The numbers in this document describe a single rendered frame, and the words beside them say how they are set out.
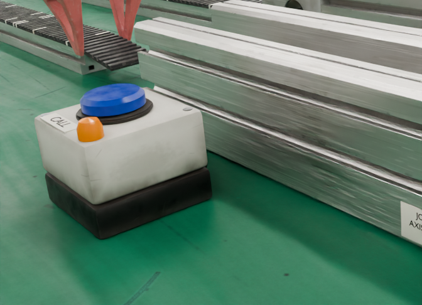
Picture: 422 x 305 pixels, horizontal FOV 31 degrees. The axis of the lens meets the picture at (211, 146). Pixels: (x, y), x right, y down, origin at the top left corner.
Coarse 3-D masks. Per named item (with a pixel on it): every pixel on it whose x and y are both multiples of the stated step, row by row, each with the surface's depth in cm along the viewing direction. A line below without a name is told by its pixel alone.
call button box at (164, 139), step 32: (160, 96) 49; (64, 128) 45; (128, 128) 44; (160, 128) 45; (192, 128) 46; (64, 160) 45; (96, 160) 43; (128, 160) 44; (160, 160) 45; (192, 160) 46; (64, 192) 47; (96, 192) 43; (128, 192) 44; (160, 192) 46; (192, 192) 47; (96, 224) 44; (128, 224) 45
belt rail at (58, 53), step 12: (0, 24) 99; (0, 36) 101; (12, 36) 99; (24, 36) 92; (36, 36) 89; (24, 48) 94; (36, 48) 90; (48, 48) 88; (60, 48) 83; (72, 48) 80; (48, 60) 88; (60, 60) 84; (72, 60) 82; (84, 60) 80; (84, 72) 80
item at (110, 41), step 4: (120, 36) 80; (104, 40) 79; (108, 40) 79; (112, 40) 79; (116, 40) 79; (120, 40) 79; (124, 40) 79; (88, 44) 78; (92, 44) 78; (96, 44) 78; (100, 44) 78; (104, 44) 78; (108, 44) 78; (112, 44) 78; (84, 48) 77; (88, 48) 77; (92, 48) 77; (84, 52) 77
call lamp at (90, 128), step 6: (78, 120) 43; (84, 120) 43; (90, 120) 43; (96, 120) 43; (78, 126) 43; (84, 126) 42; (90, 126) 42; (96, 126) 43; (102, 126) 43; (78, 132) 43; (84, 132) 42; (90, 132) 42; (96, 132) 43; (102, 132) 43; (78, 138) 43; (84, 138) 43; (90, 138) 43; (96, 138) 43
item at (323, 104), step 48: (192, 48) 53; (240, 48) 48; (288, 48) 47; (336, 48) 51; (384, 48) 48; (192, 96) 55; (240, 96) 50; (288, 96) 46; (336, 96) 41; (384, 96) 38; (240, 144) 51; (288, 144) 47; (336, 144) 43; (384, 144) 39; (336, 192) 44; (384, 192) 40
